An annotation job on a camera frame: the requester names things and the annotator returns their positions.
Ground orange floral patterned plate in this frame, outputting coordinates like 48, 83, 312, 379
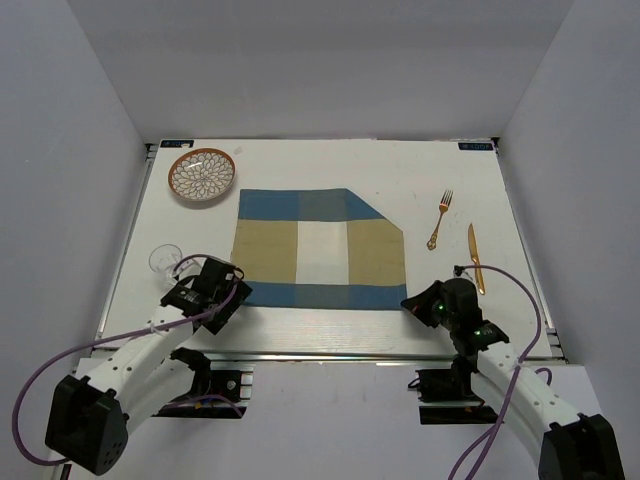
167, 148, 237, 203

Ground left blue corner label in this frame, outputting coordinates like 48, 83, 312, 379
159, 139, 194, 149

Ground right blue corner label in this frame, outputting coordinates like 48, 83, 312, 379
458, 142, 494, 151

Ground blue beige checked placemat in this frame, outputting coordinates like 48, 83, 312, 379
231, 188, 407, 311

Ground gold knife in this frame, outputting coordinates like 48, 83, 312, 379
468, 223, 486, 295

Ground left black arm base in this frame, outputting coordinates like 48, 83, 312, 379
156, 362, 254, 420

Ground blue corner label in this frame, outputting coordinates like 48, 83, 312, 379
159, 139, 194, 149
458, 142, 494, 151

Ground clear drinking glass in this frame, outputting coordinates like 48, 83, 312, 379
148, 244, 183, 286

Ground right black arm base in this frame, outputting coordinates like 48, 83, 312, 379
407, 369, 497, 426

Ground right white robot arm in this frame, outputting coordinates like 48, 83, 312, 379
401, 278, 625, 479

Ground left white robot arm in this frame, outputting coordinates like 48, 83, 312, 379
45, 257, 252, 475

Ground gold fork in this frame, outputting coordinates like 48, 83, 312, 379
426, 189, 453, 251

